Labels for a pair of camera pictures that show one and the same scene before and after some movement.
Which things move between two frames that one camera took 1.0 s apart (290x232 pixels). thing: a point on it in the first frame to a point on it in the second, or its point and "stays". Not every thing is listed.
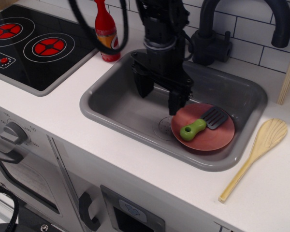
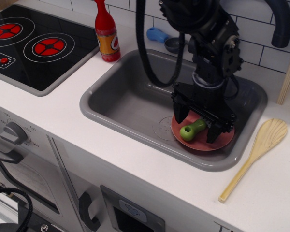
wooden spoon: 270,134 stays
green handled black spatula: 212,119 stays
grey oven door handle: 5,150 stays
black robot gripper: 166,65 to 209,104
